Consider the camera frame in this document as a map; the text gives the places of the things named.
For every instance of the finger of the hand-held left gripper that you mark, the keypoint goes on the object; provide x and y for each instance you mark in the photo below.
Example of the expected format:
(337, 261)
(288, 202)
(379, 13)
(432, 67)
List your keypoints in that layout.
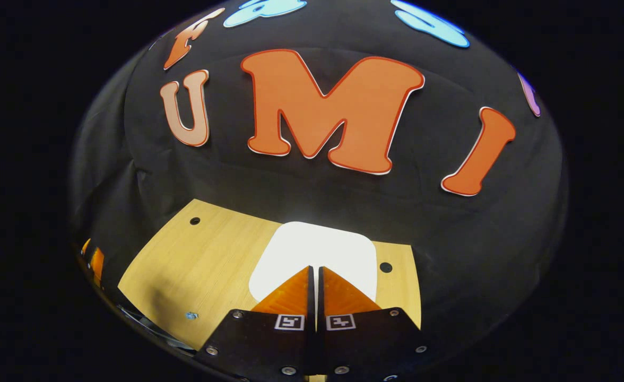
(97, 265)

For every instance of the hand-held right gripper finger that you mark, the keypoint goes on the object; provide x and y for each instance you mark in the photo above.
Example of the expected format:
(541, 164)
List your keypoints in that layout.
(311, 297)
(321, 318)

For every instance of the white desktop garbage bin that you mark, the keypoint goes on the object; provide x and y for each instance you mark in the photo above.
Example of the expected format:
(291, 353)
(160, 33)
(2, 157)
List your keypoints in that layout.
(317, 244)

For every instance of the wooden desktop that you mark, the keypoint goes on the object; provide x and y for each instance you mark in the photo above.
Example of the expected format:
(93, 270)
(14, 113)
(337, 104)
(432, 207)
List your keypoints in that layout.
(195, 265)

